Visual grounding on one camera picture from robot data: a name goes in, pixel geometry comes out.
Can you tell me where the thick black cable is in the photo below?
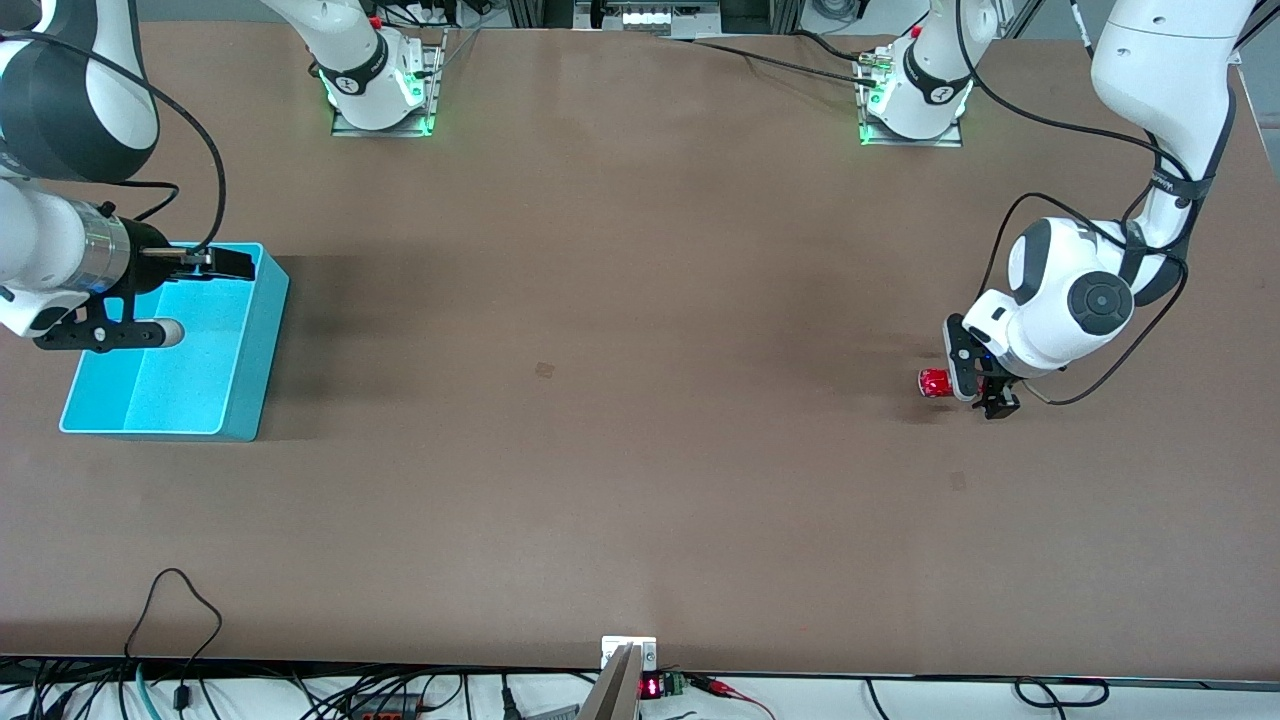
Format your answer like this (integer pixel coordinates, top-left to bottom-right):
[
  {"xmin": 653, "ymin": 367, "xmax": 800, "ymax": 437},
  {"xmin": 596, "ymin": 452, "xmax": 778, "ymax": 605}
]
[{"xmin": 793, "ymin": 29, "xmax": 879, "ymax": 63}]

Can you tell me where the looped thin black cable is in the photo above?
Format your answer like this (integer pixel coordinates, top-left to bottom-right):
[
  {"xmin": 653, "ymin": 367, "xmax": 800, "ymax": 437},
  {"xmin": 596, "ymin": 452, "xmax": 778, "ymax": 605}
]
[{"xmin": 123, "ymin": 567, "xmax": 224, "ymax": 713}]

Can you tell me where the grey metal mount bar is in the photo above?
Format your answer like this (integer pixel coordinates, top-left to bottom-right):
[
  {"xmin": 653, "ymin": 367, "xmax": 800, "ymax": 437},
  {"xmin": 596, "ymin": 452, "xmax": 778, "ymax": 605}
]
[{"xmin": 577, "ymin": 643, "xmax": 642, "ymax": 720}]

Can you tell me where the lit electronics box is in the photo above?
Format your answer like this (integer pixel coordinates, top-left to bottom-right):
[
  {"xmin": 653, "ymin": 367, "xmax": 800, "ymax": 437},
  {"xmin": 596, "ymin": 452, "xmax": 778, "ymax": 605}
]
[{"xmin": 574, "ymin": 0, "xmax": 723, "ymax": 37}]

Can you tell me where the orange power strip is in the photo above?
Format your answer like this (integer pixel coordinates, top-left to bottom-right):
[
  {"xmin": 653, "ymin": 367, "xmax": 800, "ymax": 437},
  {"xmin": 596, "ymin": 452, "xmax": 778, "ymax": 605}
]
[{"xmin": 348, "ymin": 694, "xmax": 423, "ymax": 720}]

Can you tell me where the blue plastic storage box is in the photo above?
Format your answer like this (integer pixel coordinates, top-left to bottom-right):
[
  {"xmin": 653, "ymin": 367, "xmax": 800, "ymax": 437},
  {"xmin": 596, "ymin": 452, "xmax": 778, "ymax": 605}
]
[{"xmin": 58, "ymin": 241, "xmax": 291, "ymax": 443}]

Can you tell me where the aluminium frame profile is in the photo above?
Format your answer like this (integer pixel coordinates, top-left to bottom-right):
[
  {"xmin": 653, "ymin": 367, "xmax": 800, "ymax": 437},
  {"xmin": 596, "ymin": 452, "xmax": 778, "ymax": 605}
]
[{"xmin": 1228, "ymin": 0, "xmax": 1280, "ymax": 68}]

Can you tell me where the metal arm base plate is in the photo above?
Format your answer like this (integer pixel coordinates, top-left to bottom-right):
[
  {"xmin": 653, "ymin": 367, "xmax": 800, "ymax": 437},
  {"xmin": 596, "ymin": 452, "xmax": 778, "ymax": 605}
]
[
  {"xmin": 856, "ymin": 44, "xmax": 967, "ymax": 150},
  {"xmin": 329, "ymin": 28, "xmax": 447, "ymax": 139}
]

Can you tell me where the red clip lead wire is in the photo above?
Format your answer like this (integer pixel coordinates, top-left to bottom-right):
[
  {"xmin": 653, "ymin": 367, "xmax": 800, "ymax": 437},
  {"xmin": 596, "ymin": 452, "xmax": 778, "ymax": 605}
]
[{"xmin": 688, "ymin": 674, "xmax": 779, "ymax": 720}]

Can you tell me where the coiled black cable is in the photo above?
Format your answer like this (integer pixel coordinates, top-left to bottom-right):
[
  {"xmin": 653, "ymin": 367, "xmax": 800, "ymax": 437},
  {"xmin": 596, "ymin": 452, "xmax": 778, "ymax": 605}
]
[{"xmin": 1013, "ymin": 677, "xmax": 1112, "ymax": 710}]

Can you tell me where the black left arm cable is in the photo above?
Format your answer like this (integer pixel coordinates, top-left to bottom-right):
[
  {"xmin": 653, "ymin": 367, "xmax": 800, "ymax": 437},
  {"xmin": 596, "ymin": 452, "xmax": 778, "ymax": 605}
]
[{"xmin": 954, "ymin": 0, "xmax": 1197, "ymax": 407}]

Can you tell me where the white mount bracket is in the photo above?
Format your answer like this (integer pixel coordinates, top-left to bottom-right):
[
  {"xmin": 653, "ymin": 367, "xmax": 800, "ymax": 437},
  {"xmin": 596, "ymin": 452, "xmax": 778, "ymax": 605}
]
[{"xmin": 600, "ymin": 635, "xmax": 659, "ymax": 672}]

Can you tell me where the long thin black cable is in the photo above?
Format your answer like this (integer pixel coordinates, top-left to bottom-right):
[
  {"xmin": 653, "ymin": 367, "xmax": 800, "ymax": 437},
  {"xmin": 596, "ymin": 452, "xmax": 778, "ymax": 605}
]
[{"xmin": 658, "ymin": 35, "xmax": 881, "ymax": 87}]

